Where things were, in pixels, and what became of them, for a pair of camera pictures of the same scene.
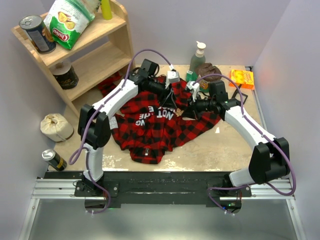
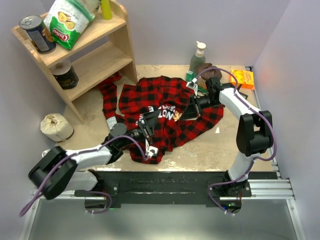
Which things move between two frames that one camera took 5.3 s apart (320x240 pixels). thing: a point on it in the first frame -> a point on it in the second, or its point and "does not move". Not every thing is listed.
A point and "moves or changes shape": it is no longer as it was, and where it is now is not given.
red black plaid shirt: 150,125 does not move
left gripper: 170,99 -> 150,120
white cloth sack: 56,127 does not move
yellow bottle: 106,12 does not move
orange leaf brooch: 179,112 moves or changes shape
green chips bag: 67,19 does not move
